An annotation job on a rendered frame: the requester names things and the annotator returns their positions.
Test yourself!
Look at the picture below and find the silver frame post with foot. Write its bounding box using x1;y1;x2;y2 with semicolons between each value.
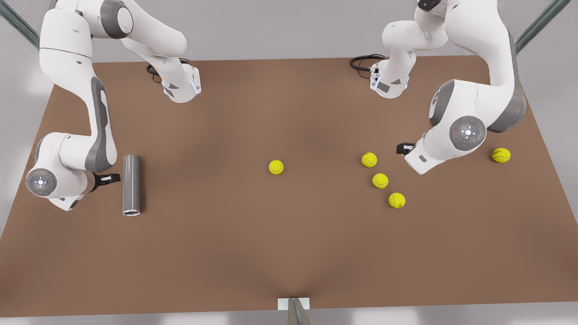
277;297;311;325

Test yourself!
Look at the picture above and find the black cable loop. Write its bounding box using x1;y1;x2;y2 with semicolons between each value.
146;58;191;84
350;54;387;80

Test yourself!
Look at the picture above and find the grey metal tennis tube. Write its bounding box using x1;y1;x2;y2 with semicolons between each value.
122;155;141;217

